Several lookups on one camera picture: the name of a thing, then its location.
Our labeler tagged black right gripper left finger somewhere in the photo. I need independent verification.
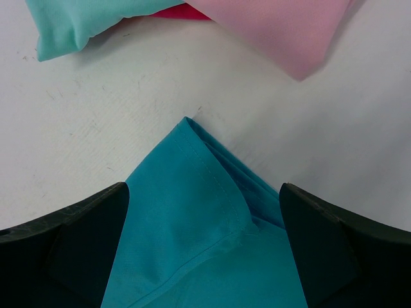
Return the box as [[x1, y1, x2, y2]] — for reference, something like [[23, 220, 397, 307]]
[[1, 182, 130, 307]]

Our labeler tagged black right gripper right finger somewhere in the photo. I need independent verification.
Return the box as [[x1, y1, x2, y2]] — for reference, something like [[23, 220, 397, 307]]
[[279, 184, 410, 307]]

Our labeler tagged teal blue t-shirt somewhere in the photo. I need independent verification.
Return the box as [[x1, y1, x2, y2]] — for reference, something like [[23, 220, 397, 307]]
[[102, 118, 306, 307]]

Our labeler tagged pink folded t-shirt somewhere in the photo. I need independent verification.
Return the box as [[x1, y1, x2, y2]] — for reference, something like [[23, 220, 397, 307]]
[[189, 0, 354, 80]]

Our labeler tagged mint green folded t-shirt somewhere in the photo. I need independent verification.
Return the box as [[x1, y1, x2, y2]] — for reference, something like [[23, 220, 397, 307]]
[[26, 0, 183, 62]]

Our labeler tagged red folded t-shirt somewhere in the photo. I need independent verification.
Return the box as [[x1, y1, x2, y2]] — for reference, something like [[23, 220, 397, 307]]
[[151, 3, 210, 21]]

